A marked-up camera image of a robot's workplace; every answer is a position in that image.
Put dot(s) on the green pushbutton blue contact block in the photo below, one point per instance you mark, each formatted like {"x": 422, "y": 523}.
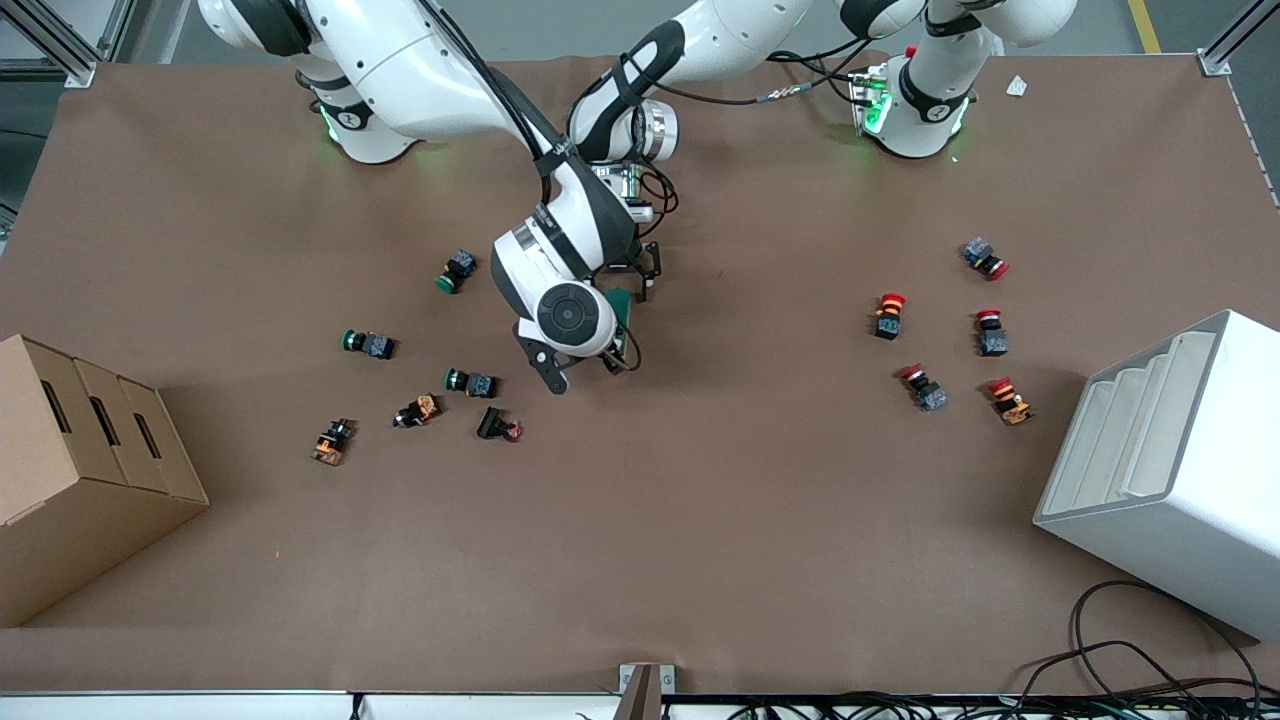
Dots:
{"x": 472, "y": 383}
{"x": 457, "y": 271}
{"x": 370, "y": 344}

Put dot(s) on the red emergency button orange block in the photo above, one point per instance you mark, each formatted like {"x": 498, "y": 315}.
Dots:
{"x": 1010, "y": 402}
{"x": 889, "y": 317}

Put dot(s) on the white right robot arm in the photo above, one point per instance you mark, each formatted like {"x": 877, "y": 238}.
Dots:
{"x": 420, "y": 70}

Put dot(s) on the brown cardboard box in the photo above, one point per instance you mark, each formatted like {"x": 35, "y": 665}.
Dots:
{"x": 90, "y": 480}

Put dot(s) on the red emergency button blue block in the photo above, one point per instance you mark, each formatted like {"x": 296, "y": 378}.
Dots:
{"x": 924, "y": 388}
{"x": 992, "y": 335}
{"x": 984, "y": 257}

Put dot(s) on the green load switch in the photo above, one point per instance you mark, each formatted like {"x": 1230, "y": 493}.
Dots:
{"x": 621, "y": 305}

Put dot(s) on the small white paper scrap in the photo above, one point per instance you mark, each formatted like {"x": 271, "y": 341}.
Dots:
{"x": 1017, "y": 86}

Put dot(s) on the metal table edge bracket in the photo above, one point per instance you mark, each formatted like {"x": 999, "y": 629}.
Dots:
{"x": 645, "y": 690}

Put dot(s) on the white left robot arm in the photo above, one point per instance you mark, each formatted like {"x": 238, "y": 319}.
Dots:
{"x": 730, "y": 30}

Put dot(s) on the black switch red contact block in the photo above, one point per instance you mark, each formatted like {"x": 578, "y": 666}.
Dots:
{"x": 495, "y": 424}

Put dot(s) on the white stepped plastic rack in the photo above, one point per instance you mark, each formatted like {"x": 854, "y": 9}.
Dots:
{"x": 1190, "y": 500}

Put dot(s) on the brown paper table cover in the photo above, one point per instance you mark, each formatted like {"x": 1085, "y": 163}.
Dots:
{"x": 700, "y": 520}

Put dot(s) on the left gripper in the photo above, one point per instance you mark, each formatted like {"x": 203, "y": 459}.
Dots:
{"x": 643, "y": 268}

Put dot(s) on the black selector switch orange block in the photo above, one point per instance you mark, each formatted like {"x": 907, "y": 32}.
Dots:
{"x": 332, "y": 441}
{"x": 417, "y": 411}

